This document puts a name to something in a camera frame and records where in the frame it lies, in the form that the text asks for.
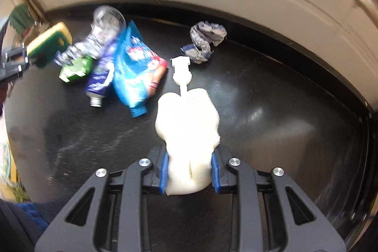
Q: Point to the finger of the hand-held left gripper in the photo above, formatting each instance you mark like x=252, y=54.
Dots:
x=13, y=70
x=16, y=53

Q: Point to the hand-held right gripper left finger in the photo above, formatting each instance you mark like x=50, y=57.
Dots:
x=164, y=172

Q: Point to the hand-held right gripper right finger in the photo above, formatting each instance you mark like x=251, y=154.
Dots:
x=215, y=175

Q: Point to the yellow and green sponge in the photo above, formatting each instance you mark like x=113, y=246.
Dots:
x=50, y=39

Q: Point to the green cloth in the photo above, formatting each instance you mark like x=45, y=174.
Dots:
x=22, y=17

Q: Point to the green crumpled wrapper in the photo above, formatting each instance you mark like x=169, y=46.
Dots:
x=75, y=69

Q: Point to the dark blue tube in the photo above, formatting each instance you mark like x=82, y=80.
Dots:
x=99, y=77

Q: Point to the crushed clear plastic bottle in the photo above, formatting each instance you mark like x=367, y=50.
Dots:
x=103, y=24

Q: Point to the blue snack packet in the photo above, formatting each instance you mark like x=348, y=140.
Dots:
x=133, y=72

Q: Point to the blue cloth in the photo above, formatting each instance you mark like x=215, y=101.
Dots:
x=38, y=212

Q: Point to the crumpled blue white wrapper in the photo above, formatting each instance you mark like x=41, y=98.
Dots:
x=203, y=39

